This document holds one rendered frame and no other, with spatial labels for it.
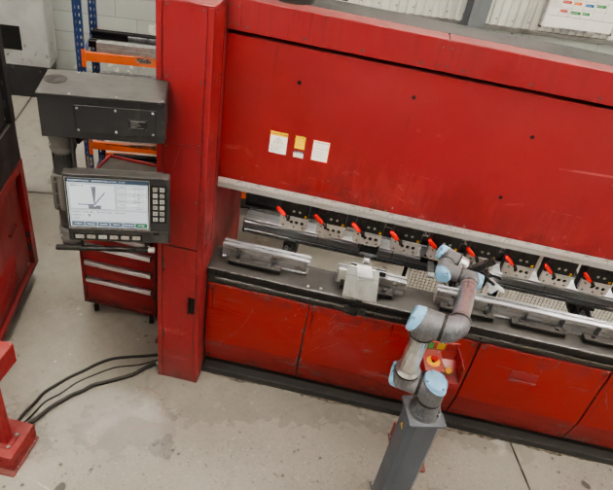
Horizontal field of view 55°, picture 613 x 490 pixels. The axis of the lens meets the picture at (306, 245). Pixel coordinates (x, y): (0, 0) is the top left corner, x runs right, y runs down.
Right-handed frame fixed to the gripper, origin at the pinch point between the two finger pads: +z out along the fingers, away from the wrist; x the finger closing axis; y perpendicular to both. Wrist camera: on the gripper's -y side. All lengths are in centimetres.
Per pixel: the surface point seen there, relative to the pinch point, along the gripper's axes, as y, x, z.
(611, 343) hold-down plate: 9, -39, 79
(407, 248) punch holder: 18, -24, -44
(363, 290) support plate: 47, -12, -52
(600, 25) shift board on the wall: -165, -522, 69
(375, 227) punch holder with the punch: 16, -21, -65
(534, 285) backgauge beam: 11, -64, 36
